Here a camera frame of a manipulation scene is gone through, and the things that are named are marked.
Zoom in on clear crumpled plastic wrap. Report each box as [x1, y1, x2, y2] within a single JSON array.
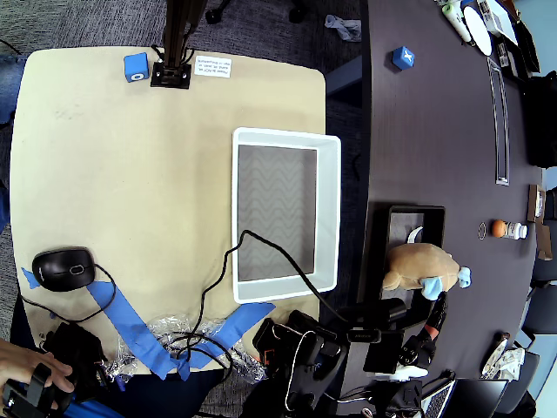
[[104, 315, 267, 384]]

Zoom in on long blue tape strip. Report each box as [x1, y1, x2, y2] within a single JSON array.
[[84, 280, 192, 381]]

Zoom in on white plastic bin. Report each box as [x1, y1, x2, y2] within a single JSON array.
[[232, 126, 342, 305]]

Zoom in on flat brown cardboard piece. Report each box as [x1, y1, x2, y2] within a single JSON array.
[[534, 221, 554, 260]]

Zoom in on blue clothing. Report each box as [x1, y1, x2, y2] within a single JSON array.
[[60, 382, 210, 418]]

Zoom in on black plastic tray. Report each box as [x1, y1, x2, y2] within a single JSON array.
[[359, 200, 446, 336]]

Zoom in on short blue tape strip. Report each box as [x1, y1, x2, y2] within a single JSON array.
[[176, 300, 278, 371]]

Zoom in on black bag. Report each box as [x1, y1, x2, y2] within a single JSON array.
[[520, 71, 557, 169]]

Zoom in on white round disc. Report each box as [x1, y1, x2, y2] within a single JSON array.
[[462, 4, 493, 57]]

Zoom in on tan plush turtle blue feet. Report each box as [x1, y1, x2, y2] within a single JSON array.
[[381, 226, 473, 302]]

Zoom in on white box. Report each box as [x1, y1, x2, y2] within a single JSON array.
[[476, 0, 521, 47]]

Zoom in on blue cube with X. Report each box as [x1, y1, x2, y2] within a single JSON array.
[[391, 45, 416, 71]]

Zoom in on small blue tape piece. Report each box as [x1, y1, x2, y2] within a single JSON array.
[[20, 266, 43, 292]]

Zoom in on blue cube with O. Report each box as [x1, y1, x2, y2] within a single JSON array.
[[123, 51, 150, 84]]

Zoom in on black folder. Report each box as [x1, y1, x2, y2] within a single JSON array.
[[515, 17, 541, 79]]

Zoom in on white pill bottle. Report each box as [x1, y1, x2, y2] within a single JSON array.
[[502, 220, 529, 240]]

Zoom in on black leader arm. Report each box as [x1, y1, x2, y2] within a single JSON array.
[[0, 320, 108, 418]]

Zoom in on brown-capped slim bottle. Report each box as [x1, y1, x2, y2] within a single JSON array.
[[490, 331, 511, 369]]

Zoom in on dark laptop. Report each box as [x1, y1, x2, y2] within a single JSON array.
[[419, 377, 510, 418]]

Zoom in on person's hand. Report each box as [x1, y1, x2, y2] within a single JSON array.
[[0, 339, 75, 395]]

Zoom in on black camera cable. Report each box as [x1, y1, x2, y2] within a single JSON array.
[[163, 229, 349, 380]]

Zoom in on thin black mouse cable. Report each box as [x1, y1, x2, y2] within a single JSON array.
[[19, 263, 118, 324]]

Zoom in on brown cardboard box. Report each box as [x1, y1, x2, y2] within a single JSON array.
[[526, 184, 547, 223]]

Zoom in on black computer mouse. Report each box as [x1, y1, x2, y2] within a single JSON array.
[[31, 246, 97, 293]]

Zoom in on grey office chair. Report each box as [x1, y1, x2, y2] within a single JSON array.
[[528, 256, 557, 288], [520, 289, 557, 336]]

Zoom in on white tube green cap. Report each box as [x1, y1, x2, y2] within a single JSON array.
[[441, 2, 474, 44]]

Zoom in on white paper label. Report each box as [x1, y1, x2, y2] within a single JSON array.
[[193, 55, 232, 79]]

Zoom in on grey cloth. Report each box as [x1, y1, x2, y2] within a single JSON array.
[[325, 13, 362, 44]]

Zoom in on black camera stand post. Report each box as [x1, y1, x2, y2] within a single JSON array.
[[150, 0, 205, 91]]

